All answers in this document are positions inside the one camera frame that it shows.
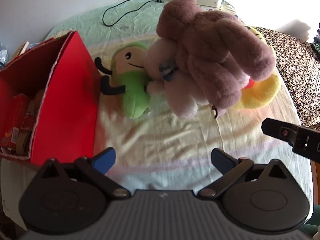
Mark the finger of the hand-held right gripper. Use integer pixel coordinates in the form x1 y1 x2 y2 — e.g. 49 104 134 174
261 118 300 145

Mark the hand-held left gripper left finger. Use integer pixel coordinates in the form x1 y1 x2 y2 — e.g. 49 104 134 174
37 147 132 201

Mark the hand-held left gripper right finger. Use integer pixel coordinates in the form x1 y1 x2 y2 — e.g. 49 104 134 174
197 148 290 200

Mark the yellow tiger plush toy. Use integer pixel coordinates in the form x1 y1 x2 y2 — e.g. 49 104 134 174
231 26 281 110

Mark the red cardboard box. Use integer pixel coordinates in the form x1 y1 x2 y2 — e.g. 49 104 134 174
0 30 102 167

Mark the green bean plush toy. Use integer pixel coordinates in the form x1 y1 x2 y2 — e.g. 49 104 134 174
94 42 153 119

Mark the white plush toy blue bow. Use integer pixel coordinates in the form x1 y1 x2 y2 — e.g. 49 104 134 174
145 39 202 120

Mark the brown plush bear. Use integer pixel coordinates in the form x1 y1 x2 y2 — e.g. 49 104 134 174
156 0 277 118

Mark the pastel bear print bed sheet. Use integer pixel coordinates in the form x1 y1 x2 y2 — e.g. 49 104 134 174
0 0 313 230

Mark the patterned brown pillow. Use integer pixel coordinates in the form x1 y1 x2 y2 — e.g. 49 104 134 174
255 26 320 128

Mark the green striped cloth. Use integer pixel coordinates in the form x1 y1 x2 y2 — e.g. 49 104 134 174
311 22 320 61

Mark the red printed carton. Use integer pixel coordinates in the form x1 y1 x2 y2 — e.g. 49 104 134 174
0 94 34 155

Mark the yellow book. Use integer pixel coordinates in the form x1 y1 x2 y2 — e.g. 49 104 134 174
12 41 31 58

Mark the clear plastic bag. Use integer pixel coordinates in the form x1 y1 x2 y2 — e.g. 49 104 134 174
0 41 10 68

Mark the black charging cable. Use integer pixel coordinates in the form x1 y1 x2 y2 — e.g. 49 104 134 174
102 0 191 27

